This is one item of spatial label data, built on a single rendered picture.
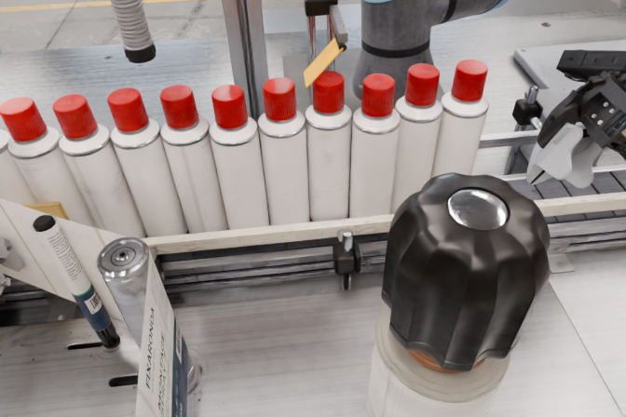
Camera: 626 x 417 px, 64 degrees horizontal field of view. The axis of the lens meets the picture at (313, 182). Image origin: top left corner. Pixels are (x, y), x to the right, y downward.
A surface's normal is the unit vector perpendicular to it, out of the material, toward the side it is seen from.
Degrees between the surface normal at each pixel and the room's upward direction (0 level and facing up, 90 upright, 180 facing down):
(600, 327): 0
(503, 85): 0
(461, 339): 90
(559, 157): 63
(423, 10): 89
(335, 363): 0
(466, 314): 90
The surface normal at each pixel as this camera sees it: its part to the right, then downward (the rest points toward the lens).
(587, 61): -0.87, -0.29
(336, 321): -0.03, -0.73
